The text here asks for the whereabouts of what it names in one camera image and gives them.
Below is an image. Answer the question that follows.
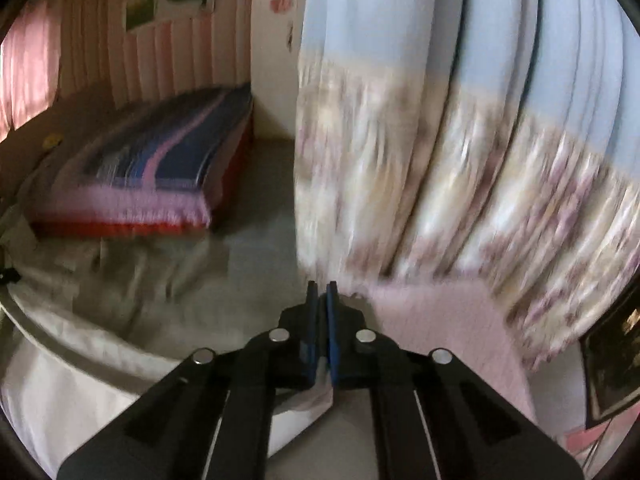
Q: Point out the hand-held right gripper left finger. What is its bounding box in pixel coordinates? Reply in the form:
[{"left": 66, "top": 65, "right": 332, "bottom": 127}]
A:
[{"left": 56, "top": 280, "right": 321, "bottom": 480}]

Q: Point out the pink floral tablecloth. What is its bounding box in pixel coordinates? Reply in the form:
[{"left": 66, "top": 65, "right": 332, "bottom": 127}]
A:
[{"left": 357, "top": 280, "right": 538, "bottom": 426}]

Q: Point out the white wardrobe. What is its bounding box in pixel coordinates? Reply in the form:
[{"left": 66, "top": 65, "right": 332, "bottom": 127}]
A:
[{"left": 250, "top": 0, "right": 313, "bottom": 141}]

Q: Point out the blue floral curtain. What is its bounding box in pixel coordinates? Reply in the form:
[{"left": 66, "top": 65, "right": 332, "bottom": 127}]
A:
[{"left": 295, "top": 0, "right": 640, "bottom": 371}]

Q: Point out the brown bed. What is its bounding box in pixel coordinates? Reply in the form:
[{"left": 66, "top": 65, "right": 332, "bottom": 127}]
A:
[{"left": 0, "top": 80, "right": 256, "bottom": 241}]

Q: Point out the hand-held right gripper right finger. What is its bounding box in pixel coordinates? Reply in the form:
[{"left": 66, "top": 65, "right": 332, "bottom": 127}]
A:
[{"left": 326, "top": 281, "right": 585, "bottom": 480}]

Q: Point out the striped blue pink blanket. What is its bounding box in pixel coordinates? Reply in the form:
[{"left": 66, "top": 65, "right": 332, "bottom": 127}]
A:
[{"left": 30, "top": 82, "right": 256, "bottom": 233}]

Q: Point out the pink curtain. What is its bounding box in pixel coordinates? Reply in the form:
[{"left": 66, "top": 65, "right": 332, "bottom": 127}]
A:
[{"left": 0, "top": 0, "right": 63, "bottom": 136}]

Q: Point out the olive and white jacket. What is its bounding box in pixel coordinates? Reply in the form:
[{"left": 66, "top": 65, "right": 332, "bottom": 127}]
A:
[{"left": 0, "top": 232, "right": 336, "bottom": 466}]

